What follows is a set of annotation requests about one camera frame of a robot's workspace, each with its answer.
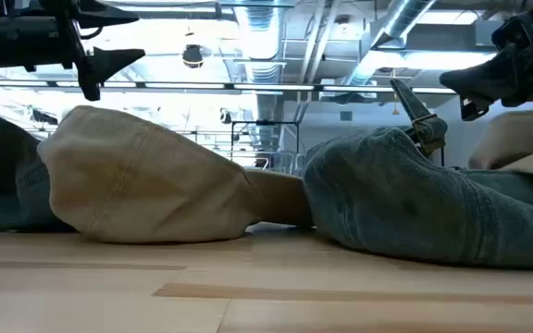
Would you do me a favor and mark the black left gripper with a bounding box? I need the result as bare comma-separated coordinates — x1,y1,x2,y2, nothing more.
0,0,147,102

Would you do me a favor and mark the black dome ceiling fixture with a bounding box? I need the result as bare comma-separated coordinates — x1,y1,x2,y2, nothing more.
181,43,205,69

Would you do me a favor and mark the clear plastic bin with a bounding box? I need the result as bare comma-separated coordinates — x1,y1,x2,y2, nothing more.
253,151,308,178

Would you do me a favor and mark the smooth silver ventilation duct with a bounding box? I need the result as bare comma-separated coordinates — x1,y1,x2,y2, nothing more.
344,0,437,87

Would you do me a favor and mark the ribbed silver ventilation duct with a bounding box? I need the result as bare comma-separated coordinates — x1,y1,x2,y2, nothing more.
236,0,291,154

